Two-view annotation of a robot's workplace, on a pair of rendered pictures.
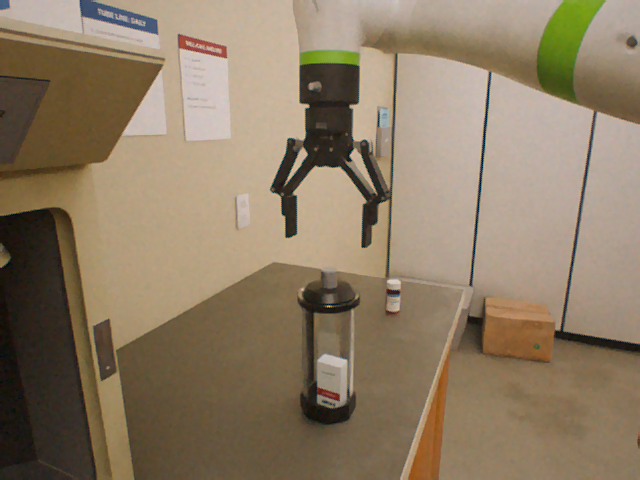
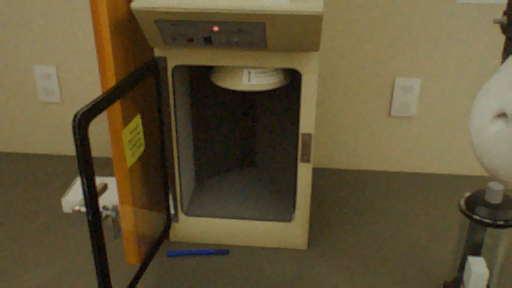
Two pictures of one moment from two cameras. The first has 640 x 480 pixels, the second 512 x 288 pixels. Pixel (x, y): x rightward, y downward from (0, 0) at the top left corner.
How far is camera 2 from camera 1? 67 cm
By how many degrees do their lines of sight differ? 67
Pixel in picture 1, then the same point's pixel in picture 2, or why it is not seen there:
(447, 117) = not seen: outside the picture
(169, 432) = (368, 231)
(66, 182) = (302, 57)
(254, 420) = (413, 264)
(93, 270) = (308, 105)
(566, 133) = not seen: outside the picture
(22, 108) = (258, 31)
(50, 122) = (274, 35)
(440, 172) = not seen: outside the picture
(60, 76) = (268, 21)
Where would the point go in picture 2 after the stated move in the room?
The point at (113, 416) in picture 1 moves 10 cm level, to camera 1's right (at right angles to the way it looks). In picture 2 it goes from (303, 184) to (323, 208)
